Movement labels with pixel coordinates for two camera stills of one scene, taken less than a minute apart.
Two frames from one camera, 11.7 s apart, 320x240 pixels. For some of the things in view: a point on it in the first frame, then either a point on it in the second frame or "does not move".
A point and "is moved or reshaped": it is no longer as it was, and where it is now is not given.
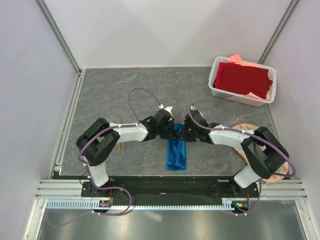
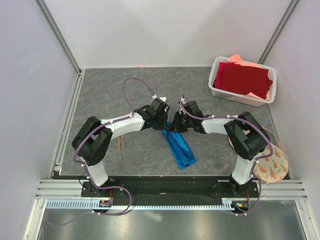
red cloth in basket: x=243 y=80 does not move
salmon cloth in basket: x=236 y=58 does not move
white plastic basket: x=249 y=99 does not move
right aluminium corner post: x=286 y=15 does not move
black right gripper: x=183 y=136 to x=175 y=124
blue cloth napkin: x=176 y=150 is moved or reshaped
